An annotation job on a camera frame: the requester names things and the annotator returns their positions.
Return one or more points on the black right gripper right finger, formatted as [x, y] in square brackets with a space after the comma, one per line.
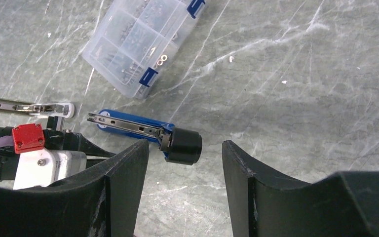
[264, 202]

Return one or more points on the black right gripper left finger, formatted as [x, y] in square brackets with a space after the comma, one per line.
[101, 201]

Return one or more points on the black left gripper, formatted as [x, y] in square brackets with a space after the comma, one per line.
[58, 139]

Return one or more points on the small beige white stapler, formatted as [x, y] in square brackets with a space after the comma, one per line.
[40, 110]

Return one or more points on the blue black stapler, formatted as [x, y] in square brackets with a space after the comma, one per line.
[179, 145]

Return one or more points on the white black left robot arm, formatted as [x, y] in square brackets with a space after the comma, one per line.
[9, 162]

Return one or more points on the clear plastic screw organizer box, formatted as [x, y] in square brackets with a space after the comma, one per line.
[138, 39]

